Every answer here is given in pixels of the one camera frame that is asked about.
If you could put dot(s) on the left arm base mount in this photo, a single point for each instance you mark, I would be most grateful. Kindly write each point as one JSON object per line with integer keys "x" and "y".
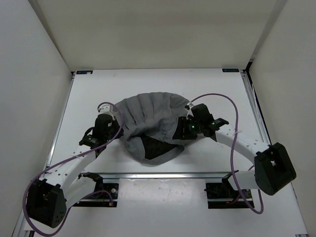
{"x": 105, "y": 193}

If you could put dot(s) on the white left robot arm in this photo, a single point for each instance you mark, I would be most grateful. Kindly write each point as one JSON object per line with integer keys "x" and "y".
{"x": 51, "y": 194}

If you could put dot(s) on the blue label left corner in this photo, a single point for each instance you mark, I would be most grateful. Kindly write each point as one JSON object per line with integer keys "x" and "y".
{"x": 84, "y": 72}

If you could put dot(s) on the blue label right corner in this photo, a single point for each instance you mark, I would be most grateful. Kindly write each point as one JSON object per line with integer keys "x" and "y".
{"x": 230, "y": 70}

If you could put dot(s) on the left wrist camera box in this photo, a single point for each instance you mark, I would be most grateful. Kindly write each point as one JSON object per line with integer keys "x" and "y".
{"x": 106, "y": 109}

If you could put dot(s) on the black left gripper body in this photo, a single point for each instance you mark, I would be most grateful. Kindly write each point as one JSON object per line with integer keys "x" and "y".
{"x": 114, "y": 130}

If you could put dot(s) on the grey pleated skirt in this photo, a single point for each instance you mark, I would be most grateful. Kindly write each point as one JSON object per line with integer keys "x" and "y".
{"x": 150, "y": 121}

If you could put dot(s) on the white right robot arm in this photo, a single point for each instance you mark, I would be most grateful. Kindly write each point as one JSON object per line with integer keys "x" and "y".
{"x": 273, "y": 168}

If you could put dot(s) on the aluminium frame rail right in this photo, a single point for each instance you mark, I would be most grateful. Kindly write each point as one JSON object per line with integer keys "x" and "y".
{"x": 254, "y": 104}

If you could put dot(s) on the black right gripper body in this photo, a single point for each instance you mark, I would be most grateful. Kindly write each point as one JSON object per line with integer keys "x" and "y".
{"x": 191, "y": 128}

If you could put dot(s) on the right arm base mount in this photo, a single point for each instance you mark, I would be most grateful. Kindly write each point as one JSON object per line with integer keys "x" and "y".
{"x": 221, "y": 195}

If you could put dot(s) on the blue label corner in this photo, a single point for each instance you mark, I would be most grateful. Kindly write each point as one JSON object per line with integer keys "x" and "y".
{"x": 230, "y": 70}
{"x": 84, "y": 72}

